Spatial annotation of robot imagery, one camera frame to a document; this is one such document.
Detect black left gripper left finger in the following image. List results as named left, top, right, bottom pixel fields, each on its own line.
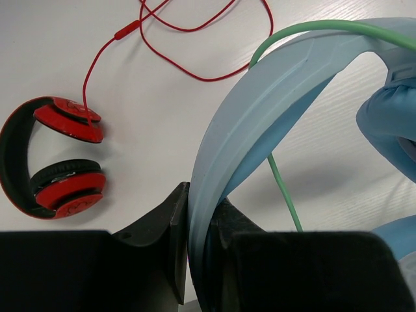
left=1, top=182, right=189, bottom=311

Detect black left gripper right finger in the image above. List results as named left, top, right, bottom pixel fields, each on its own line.
left=207, top=200, right=411, bottom=311

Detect light blue headphones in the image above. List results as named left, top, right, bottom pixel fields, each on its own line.
left=188, top=18, right=415, bottom=311

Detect green headphone cable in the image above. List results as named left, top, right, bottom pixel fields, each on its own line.
left=249, top=19, right=416, bottom=232

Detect red and black headphones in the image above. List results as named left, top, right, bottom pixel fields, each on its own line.
left=1, top=96, right=107, bottom=220

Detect red headphone cable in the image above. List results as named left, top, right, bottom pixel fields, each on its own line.
left=81, top=0, right=274, bottom=111

